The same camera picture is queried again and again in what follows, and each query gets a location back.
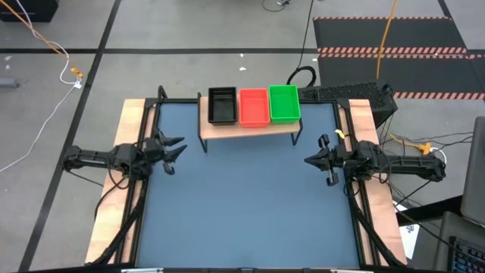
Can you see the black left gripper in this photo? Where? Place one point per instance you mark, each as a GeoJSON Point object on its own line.
{"type": "Point", "coordinates": [153, 151]}

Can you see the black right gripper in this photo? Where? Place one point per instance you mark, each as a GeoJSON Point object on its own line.
{"type": "Point", "coordinates": [341, 159]}

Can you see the black plastic slotted basket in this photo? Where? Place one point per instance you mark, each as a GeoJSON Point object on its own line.
{"type": "Point", "coordinates": [223, 108]}

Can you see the green plastic slotted basket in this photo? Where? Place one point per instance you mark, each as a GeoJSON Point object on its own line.
{"type": "Point", "coordinates": [284, 104]}

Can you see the orange plastic slotted basket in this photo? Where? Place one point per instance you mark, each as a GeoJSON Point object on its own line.
{"type": "Point", "coordinates": [254, 108]}

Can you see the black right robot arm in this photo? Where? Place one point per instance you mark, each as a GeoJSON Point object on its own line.
{"type": "Point", "coordinates": [401, 163]}

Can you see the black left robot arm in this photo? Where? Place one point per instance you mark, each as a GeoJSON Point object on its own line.
{"type": "Point", "coordinates": [98, 157]}

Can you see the wooden shelf with black legs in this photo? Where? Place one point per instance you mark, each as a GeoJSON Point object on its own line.
{"type": "Point", "coordinates": [246, 132]}

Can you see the yellow tape tag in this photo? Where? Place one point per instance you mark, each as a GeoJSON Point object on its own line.
{"type": "Point", "coordinates": [339, 133]}

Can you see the wooden table side board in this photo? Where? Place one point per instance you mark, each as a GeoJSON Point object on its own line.
{"type": "Point", "coordinates": [360, 117]}
{"type": "Point", "coordinates": [110, 220]}

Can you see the black perforated computer case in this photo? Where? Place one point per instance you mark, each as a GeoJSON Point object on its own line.
{"type": "Point", "coordinates": [352, 93]}

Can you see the yellow power plug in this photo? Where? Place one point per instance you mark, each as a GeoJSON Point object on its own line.
{"type": "Point", "coordinates": [424, 148]}

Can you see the white paper sheet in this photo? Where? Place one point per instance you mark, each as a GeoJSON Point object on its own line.
{"type": "Point", "coordinates": [411, 235]}

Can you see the grey desk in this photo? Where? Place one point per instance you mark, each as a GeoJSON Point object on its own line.
{"type": "Point", "coordinates": [447, 227]}

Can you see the grey monitor back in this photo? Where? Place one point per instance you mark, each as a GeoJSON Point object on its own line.
{"type": "Point", "coordinates": [475, 170]}

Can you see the black mat with striped edges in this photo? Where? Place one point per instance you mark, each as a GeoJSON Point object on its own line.
{"type": "Point", "coordinates": [417, 34]}

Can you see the small grey bar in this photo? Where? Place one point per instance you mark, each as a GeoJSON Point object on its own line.
{"type": "Point", "coordinates": [9, 82]}

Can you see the black keyboard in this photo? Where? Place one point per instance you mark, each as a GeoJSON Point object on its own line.
{"type": "Point", "coordinates": [470, 259]}

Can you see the black box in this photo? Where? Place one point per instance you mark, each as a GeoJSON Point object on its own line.
{"type": "Point", "coordinates": [26, 9]}

